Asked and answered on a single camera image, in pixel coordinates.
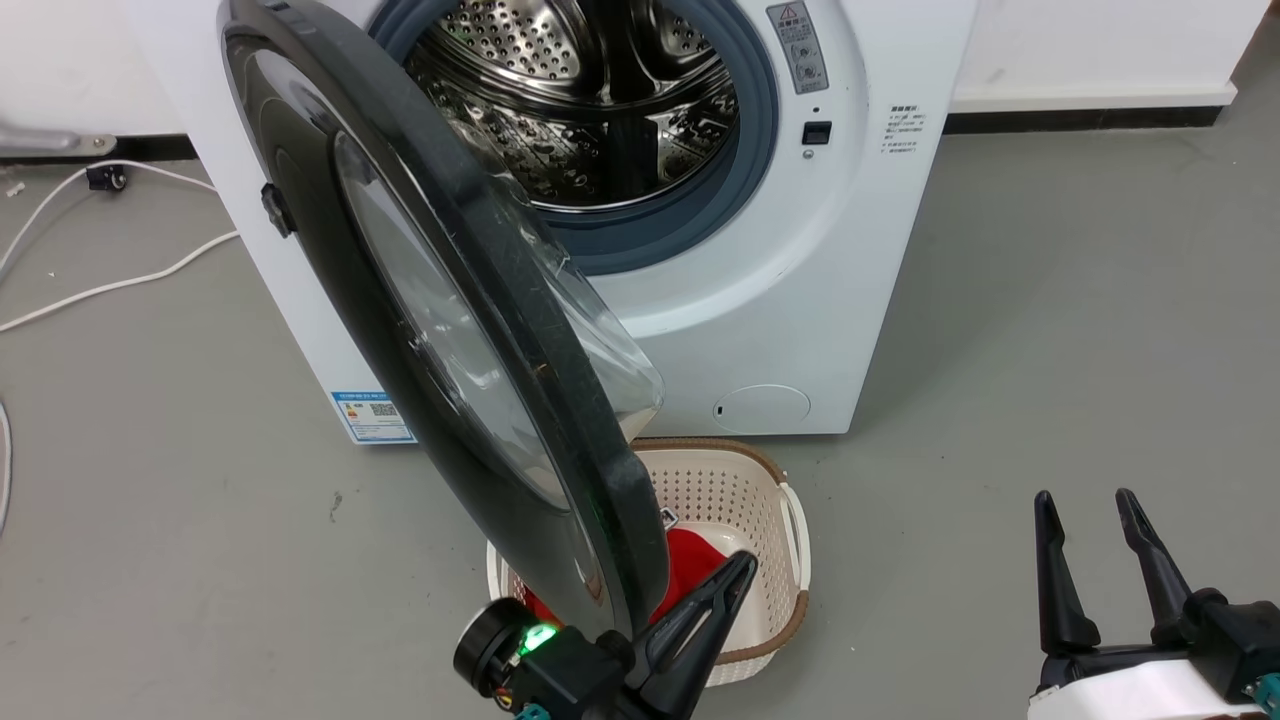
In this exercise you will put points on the grey metal bracket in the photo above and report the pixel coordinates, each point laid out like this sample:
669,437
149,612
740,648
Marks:
50,140

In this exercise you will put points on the black round washing machine door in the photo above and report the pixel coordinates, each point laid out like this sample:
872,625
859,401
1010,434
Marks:
400,330

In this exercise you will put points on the red cloth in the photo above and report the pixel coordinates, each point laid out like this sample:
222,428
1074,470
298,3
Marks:
690,565

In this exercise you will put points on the white front-load washing machine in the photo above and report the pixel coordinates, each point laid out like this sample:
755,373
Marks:
800,300

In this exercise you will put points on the blue energy label sticker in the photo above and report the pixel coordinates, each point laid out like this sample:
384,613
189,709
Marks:
372,417

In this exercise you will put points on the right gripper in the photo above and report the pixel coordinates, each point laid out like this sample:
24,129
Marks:
1230,640

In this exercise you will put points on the stainless steel washer drum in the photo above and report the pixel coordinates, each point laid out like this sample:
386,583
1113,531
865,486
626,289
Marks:
600,110

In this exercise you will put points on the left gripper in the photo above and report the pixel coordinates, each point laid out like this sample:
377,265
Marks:
560,670

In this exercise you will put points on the white plastic laundry basket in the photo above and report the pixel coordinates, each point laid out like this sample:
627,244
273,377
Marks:
745,510

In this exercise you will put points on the grey warning sticker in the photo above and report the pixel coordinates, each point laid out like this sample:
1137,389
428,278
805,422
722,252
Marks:
797,45

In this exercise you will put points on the grey rubber door gasket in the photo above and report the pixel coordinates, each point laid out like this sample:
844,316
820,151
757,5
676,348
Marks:
755,120

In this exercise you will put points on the round white filter cover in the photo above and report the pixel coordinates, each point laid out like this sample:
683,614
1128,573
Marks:
762,408

